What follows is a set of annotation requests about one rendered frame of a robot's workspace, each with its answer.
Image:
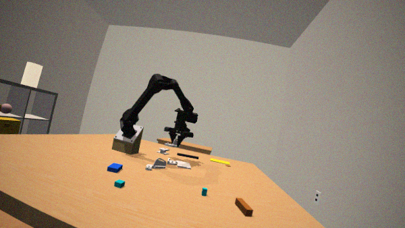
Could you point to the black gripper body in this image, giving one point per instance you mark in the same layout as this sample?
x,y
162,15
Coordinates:
x,y
179,129

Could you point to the blue rectangular block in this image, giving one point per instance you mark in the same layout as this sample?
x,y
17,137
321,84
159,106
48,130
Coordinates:
x,y
114,168

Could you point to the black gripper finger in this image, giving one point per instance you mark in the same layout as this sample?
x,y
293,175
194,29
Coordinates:
x,y
180,138
172,137

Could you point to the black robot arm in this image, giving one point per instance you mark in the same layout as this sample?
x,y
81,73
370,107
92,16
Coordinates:
x,y
155,85

